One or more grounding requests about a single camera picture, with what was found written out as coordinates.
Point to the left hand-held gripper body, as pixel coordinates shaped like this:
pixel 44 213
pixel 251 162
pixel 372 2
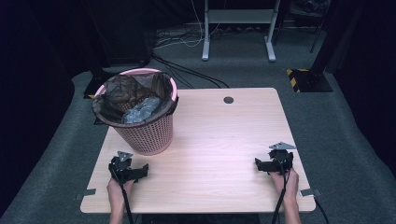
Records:
pixel 120 166

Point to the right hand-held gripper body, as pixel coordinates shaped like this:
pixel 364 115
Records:
pixel 281 158

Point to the person's left hand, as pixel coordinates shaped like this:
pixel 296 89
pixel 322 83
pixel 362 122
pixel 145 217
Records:
pixel 116 191

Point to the person's right hand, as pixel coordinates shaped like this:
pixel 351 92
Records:
pixel 288 186

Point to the pink plastic mesh wastebasket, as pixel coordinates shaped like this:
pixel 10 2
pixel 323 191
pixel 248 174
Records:
pixel 149 137

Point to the grey tape strip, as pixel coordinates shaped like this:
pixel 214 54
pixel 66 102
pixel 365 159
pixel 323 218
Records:
pixel 87 193
pixel 309 192

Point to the crumpled grey plastic bag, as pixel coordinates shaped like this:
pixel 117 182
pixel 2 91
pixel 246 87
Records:
pixel 141 110

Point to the dark trash bag liner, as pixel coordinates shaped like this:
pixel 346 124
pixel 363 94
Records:
pixel 124 90

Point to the black stand with hazard tape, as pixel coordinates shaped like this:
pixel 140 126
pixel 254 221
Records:
pixel 308 79

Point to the black stand base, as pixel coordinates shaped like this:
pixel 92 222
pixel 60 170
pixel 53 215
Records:
pixel 95 84

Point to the dark curtain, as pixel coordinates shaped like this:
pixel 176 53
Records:
pixel 370 77
pixel 31 77

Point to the black tripod leg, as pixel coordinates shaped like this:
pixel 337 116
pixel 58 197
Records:
pixel 316 37

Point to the white metal desk frame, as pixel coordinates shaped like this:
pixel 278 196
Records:
pixel 239 15

